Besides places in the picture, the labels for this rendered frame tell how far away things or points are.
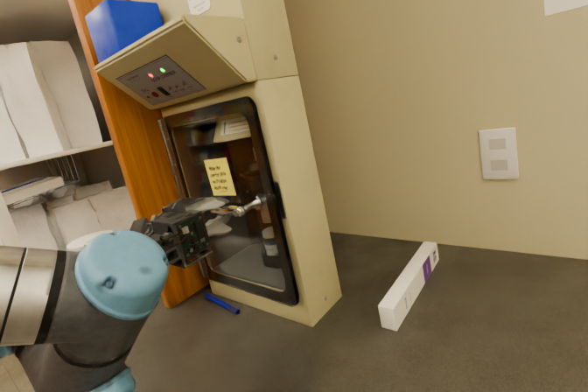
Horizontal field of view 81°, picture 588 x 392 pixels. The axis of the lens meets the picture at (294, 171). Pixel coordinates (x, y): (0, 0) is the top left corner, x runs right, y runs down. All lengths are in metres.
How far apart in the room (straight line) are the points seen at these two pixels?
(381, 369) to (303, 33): 0.84
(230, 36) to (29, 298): 0.42
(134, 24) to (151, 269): 0.51
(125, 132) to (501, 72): 0.82
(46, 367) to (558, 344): 0.66
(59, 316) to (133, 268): 0.06
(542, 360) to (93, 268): 0.59
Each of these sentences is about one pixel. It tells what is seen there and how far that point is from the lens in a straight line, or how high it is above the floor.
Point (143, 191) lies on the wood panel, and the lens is 0.86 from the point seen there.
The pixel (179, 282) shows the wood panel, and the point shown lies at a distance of 0.94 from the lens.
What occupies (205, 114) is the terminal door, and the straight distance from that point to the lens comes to 0.68.
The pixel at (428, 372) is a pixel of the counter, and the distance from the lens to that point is 0.62.
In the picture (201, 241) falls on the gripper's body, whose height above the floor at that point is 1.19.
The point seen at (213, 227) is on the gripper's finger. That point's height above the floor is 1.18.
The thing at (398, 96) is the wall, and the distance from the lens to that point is 0.92.
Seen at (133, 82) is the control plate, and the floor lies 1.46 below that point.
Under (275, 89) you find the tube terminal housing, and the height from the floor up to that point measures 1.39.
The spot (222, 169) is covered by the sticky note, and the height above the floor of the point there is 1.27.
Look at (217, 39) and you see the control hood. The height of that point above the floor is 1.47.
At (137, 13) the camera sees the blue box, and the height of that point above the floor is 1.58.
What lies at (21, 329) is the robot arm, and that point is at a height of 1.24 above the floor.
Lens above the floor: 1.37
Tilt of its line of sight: 11 degrees down
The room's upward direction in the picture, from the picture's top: 12 degrees counter-clockwise
